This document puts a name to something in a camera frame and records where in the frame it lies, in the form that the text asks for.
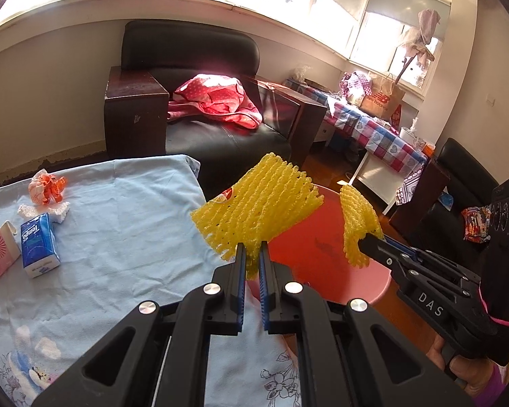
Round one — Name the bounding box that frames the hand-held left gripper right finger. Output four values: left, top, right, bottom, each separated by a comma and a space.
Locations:
258, 241, 476, 407

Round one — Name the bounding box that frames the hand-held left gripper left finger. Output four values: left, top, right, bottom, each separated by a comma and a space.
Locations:
32, 241, 249, 407

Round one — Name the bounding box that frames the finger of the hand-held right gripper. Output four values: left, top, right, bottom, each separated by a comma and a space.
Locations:
383, 236, 481, 294
357, 233, 468, 302

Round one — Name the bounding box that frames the yellow foam net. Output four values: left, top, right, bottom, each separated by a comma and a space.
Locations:
190, 152, 325, 280
338, 184, 384, 269

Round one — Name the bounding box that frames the pink plastic basin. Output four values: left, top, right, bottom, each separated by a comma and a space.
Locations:
248, 184, 393, 306

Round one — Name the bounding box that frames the person's right forearm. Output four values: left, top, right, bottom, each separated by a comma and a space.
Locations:
479, 362, 509, 407

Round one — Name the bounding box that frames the person's right hand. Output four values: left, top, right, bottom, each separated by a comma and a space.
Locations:
425, 334, 506, 401

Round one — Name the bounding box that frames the colourful snack packet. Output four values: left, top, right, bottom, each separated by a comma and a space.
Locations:
461, 204, 493, 244

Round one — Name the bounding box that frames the black leather sofa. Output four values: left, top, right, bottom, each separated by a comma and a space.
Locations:
388, 138, 509, 272

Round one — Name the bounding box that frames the table with checkered cloth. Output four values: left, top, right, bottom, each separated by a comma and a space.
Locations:
282, 78, 431, 215

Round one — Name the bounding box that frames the light blue floral cloth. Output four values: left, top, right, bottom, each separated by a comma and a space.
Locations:
0, 153, 302, 407

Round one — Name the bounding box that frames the dark leather armchair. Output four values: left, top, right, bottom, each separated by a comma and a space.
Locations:
104, 19, 327, 204

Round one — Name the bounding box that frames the brown paper bag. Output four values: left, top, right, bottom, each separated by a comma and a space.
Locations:
358, 72, 407, 121

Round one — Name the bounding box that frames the red checked gift bag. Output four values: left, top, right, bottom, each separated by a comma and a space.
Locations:
340, 71, 372, 106

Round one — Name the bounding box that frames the small white foam piece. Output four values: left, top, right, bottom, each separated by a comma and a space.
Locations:
17, 201, 72, 225

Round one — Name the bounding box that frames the red dotted cloth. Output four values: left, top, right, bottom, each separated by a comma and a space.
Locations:
167, 73, 264, 130

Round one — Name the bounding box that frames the blue tissue pack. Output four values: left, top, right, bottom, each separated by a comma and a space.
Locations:
19, 213, 61, 279

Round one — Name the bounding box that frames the white orange plastic bag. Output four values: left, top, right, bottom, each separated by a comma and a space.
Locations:
27, 169, 69, 206

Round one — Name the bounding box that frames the stand with pink cloth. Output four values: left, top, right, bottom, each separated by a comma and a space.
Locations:
392, 8, 442, 90

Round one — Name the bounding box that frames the white red patterned carton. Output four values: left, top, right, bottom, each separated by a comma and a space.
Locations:
0, 219, 22, 283

